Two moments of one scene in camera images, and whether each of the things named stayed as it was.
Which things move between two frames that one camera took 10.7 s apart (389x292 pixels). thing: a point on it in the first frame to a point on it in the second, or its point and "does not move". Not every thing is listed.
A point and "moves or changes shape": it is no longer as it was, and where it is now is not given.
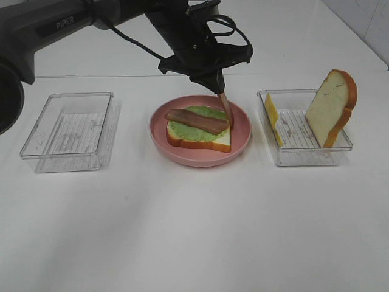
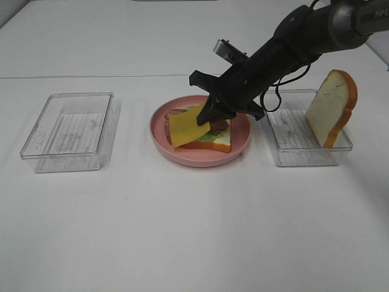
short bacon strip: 228,109 moves or changes shape
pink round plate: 240,134 does not move
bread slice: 222,143 does not move
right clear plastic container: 301,146 does not move
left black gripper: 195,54 to 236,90
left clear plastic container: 75,132 does not move
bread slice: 331,106 does not move
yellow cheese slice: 273,115 to 184,128
